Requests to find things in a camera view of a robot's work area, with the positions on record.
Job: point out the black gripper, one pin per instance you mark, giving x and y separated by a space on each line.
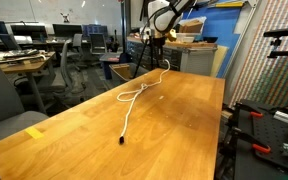
158 43

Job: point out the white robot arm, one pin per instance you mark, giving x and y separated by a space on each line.
163 15

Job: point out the black drawer cabinet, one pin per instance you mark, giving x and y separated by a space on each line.
196 59

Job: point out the cardboard box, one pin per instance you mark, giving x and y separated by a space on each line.
193 26

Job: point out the grey storage bin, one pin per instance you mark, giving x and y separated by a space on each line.
125 72

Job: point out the black computer monitor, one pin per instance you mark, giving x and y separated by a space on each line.
65 30

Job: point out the grey mesh office chair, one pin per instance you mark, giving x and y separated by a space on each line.
58 84

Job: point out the orange black bar clamp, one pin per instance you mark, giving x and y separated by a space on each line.
256 144

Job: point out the black perforated breadboard plate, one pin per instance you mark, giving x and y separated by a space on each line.
251 164

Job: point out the wooden office desk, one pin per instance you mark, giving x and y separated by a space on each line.
28 66

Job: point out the yellow tape piece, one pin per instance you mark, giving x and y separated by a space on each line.
34 133

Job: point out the black camera on stand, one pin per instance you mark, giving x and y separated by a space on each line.
276 34

